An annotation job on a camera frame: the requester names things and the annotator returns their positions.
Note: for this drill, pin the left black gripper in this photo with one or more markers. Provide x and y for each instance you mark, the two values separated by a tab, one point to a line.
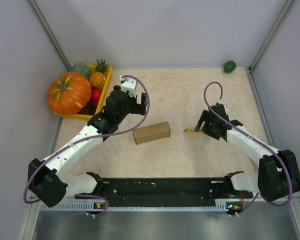
138	108

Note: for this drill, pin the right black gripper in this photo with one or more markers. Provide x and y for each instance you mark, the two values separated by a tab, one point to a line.
205	128

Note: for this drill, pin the yellow utility knife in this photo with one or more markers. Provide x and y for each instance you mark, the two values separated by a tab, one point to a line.
193	131

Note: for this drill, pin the brown cardboard express box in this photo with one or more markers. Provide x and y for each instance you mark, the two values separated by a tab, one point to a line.
151	132

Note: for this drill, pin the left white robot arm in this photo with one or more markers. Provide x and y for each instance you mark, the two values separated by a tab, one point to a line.
47	177

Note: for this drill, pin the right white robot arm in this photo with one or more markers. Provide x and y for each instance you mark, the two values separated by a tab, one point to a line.
278	173

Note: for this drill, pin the red apple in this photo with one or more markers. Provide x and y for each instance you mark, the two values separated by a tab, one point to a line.
95	94

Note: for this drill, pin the dark grape bunch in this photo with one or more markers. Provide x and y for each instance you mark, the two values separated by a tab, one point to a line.
89	109

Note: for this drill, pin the small pineapple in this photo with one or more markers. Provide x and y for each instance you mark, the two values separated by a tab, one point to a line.
98	77

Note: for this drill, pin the yellow plastic tray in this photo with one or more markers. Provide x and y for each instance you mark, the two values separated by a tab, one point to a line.
102	98

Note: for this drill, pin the green lime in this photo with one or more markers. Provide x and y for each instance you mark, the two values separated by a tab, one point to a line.
229	66

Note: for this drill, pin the green squash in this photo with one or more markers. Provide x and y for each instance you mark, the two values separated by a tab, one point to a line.
83	69

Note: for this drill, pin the orange pumpkin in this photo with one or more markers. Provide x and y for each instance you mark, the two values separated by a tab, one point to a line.
69	94

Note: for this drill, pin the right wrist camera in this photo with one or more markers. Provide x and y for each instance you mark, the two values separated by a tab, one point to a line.
226	109

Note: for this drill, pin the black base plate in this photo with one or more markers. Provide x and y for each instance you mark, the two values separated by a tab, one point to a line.
165	192

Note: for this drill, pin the aluminium frame rail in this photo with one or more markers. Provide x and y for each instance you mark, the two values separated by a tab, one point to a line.
105	202

